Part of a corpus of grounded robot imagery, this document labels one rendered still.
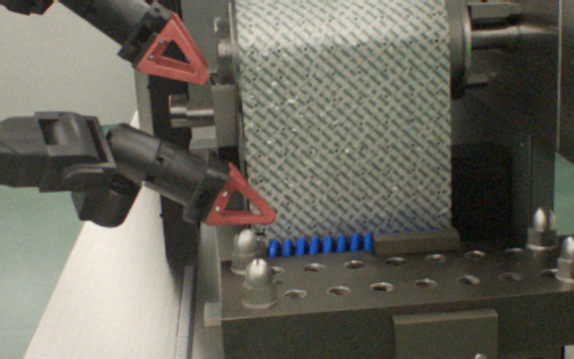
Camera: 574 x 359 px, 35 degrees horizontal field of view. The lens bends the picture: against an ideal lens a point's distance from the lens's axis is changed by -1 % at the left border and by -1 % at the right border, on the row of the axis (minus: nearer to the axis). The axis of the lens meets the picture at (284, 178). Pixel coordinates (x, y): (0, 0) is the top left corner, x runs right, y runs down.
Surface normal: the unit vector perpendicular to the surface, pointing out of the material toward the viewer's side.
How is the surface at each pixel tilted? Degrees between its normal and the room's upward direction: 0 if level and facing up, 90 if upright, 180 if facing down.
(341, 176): 90
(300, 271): 0
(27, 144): 36
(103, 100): 90
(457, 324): 90
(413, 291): 0
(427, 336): 90
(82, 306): 0
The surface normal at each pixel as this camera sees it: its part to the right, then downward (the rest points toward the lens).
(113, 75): 0.07, 0.26
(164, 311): -0.06, -0.96
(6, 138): 0.36, -0.68
